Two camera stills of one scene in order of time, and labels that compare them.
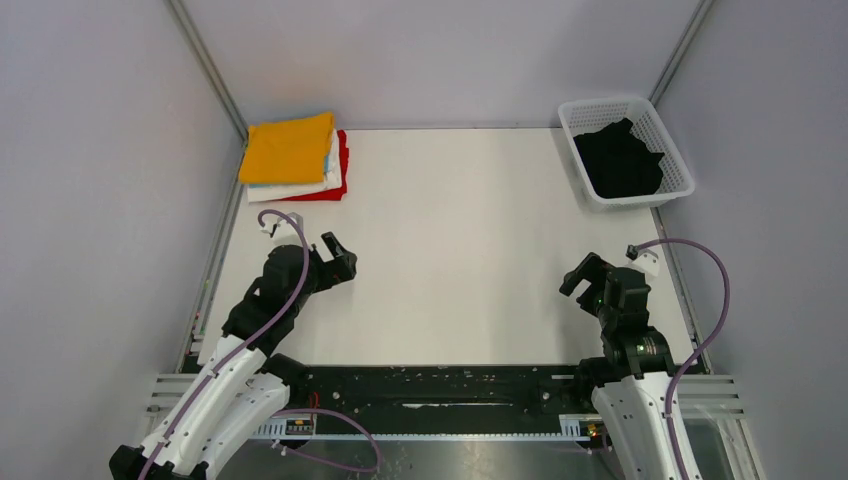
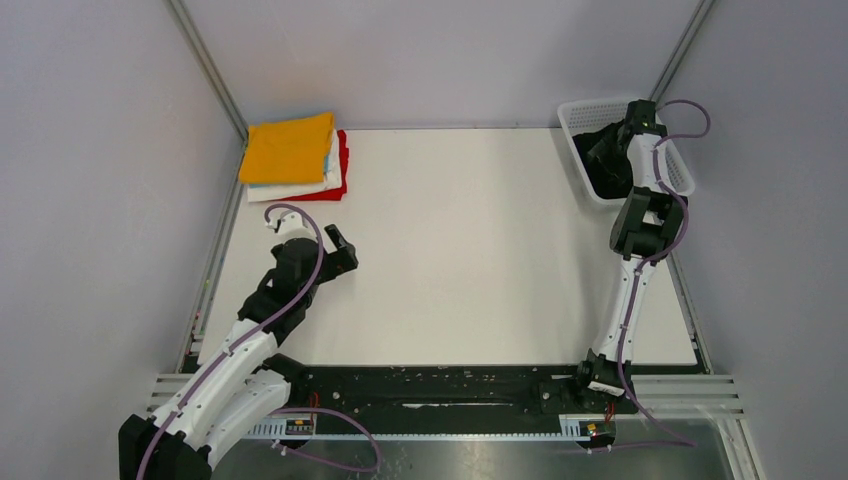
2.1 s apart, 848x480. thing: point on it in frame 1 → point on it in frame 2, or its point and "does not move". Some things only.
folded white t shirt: [332, 179] does not move
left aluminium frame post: [210, 66] does not move
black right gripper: [593, 268] → [617, 172]
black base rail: [442, 390] does not move
